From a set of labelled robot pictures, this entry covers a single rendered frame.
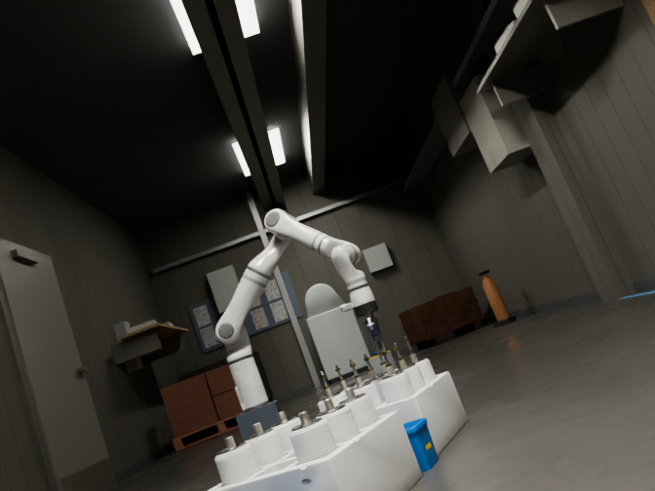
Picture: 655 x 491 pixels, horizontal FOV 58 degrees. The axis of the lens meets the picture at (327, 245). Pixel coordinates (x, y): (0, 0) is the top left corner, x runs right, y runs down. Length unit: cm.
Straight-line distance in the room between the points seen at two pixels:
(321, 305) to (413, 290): 165
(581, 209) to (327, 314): 443
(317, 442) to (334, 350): 704
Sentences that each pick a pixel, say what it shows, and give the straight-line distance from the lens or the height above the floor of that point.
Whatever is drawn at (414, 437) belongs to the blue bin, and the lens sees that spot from 170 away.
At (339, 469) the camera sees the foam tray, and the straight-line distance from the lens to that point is 135.
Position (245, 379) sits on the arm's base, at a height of 41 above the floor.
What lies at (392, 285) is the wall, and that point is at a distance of 931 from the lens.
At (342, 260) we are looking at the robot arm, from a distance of 188.
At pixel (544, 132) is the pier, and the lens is 511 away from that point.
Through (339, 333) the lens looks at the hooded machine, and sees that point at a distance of 841.
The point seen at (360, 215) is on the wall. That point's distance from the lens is 946.
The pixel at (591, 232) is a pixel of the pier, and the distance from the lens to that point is 501.
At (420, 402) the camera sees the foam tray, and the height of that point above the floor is 15.
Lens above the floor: 38
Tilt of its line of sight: 10 degrees up
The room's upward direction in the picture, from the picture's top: 21 degrees counter-clockwise
